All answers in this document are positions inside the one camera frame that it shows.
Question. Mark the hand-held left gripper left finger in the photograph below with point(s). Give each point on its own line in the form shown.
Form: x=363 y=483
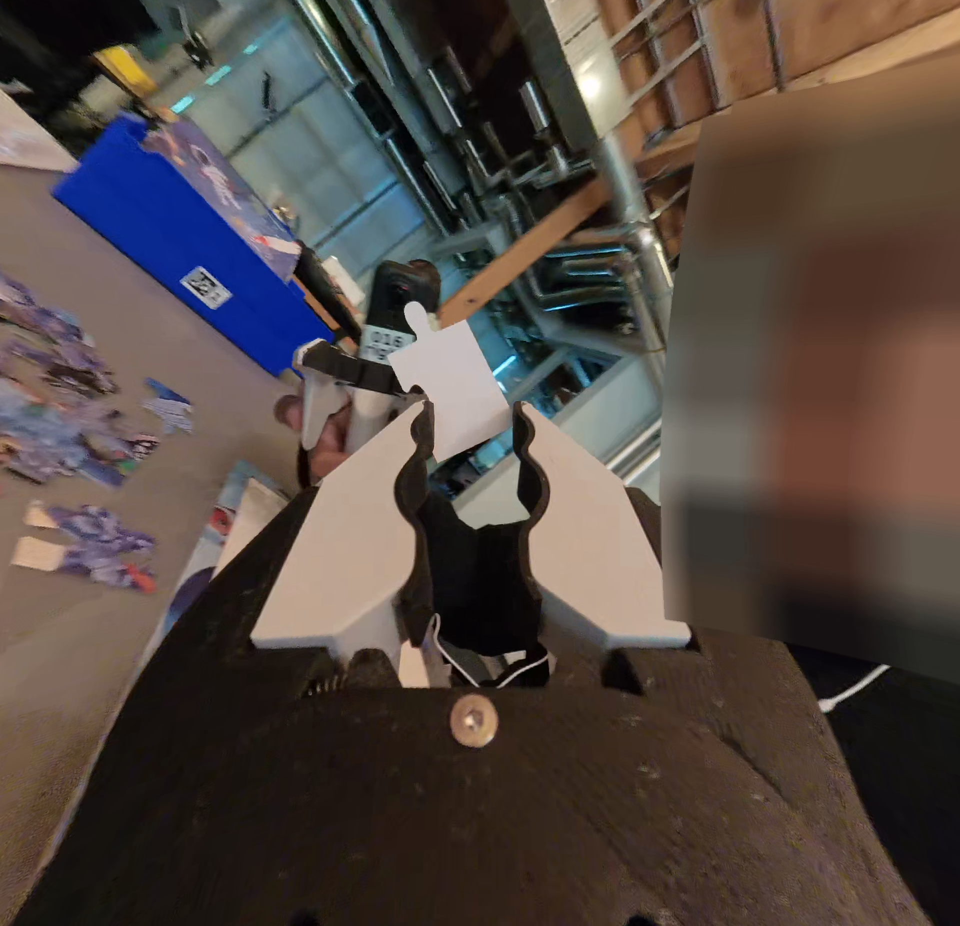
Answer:
x=345 y=559

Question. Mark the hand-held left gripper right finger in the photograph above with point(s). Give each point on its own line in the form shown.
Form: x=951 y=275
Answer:
x=600 y=559

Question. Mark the blue grey puzzle piece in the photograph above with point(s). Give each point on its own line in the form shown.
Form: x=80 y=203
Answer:
x=450 y=386

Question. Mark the colourful puzzle frame board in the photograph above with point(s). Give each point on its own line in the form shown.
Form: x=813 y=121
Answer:
x=247 y=502

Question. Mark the person's right hand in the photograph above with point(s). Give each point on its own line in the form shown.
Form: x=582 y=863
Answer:
x=289 y=412

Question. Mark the printed puzzle box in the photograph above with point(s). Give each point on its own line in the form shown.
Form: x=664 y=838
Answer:
x=225 y=184

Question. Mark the large purple orange puzzle piece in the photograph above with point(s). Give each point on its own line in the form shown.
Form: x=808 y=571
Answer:
x=97 y=544

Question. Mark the blue puzzle box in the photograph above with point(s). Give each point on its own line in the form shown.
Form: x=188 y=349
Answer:
x=150 y=229

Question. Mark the pile of jigsaw puzzle pieces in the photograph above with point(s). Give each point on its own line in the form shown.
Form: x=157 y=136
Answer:
x=52 y=416

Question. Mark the yellow bin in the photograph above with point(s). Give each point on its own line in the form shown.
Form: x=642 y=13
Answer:
x=124 y=68

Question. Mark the laminated instruction sheet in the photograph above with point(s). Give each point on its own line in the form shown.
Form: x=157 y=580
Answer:
x=26 y=139

